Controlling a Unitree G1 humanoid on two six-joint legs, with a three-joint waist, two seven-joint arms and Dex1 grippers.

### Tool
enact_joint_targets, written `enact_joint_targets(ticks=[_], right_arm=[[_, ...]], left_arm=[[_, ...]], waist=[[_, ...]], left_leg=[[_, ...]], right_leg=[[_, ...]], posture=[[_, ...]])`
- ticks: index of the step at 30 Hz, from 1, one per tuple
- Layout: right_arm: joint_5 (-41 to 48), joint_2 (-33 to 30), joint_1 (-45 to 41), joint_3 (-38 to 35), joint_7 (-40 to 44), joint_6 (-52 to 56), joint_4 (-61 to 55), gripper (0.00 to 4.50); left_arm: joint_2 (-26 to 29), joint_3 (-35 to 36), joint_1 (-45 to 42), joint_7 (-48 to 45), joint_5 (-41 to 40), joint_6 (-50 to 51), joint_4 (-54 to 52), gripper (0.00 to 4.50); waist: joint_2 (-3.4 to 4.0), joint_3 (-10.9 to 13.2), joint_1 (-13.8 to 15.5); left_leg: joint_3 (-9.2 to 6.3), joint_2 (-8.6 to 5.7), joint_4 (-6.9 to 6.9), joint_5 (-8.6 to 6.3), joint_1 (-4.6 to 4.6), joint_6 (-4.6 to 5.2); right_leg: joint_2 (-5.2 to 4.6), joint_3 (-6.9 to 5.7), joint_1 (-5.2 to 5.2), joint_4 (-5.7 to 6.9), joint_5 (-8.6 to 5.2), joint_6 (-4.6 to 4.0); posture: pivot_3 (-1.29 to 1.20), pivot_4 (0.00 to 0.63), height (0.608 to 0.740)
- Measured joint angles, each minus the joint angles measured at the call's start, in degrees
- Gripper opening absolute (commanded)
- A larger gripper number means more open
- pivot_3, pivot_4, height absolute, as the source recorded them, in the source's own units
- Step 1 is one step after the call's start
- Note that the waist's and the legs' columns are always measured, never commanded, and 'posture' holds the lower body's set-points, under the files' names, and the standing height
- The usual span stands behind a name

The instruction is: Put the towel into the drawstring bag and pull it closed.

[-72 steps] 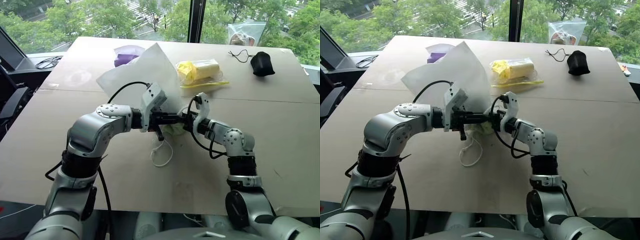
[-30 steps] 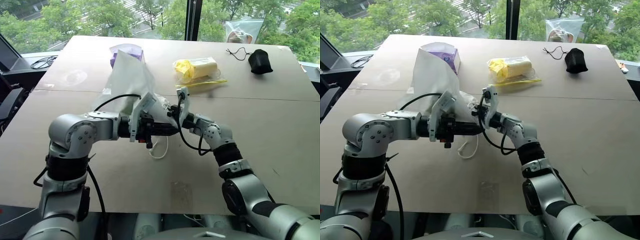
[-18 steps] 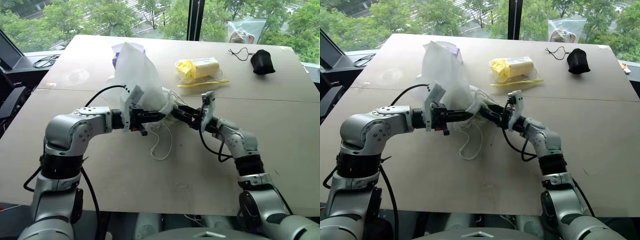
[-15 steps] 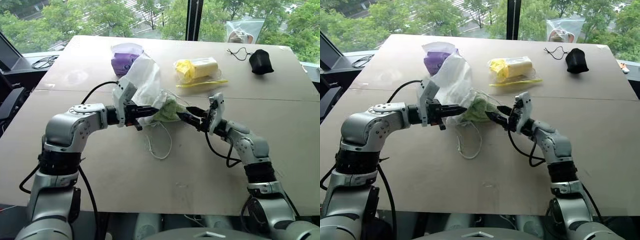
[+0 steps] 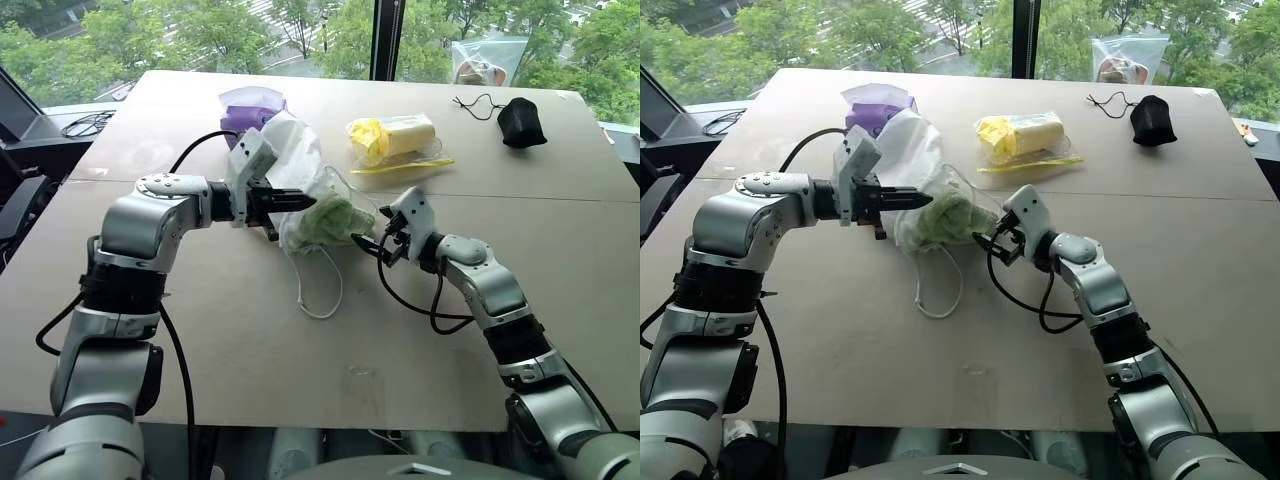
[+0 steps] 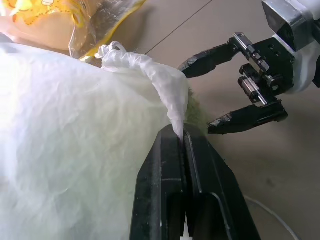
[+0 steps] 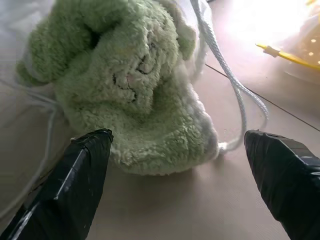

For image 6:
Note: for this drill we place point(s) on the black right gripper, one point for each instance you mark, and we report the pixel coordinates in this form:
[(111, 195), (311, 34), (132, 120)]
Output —
[(272, 62)]

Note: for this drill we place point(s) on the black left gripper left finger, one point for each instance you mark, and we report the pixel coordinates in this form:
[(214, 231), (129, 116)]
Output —
[(157, 195)]

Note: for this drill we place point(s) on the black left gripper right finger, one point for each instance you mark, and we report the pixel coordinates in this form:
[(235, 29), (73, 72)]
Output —
[(212, 200)]

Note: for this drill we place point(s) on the green towel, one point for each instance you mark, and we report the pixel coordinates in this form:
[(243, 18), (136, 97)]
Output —
[(196, 112)]

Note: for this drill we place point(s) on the clear zip bag yellow strip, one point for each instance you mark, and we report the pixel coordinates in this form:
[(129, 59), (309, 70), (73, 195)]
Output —
[(82, 37)]

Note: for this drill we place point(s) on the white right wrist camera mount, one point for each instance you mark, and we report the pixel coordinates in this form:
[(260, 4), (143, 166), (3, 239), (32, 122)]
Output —
[(303, 71)]

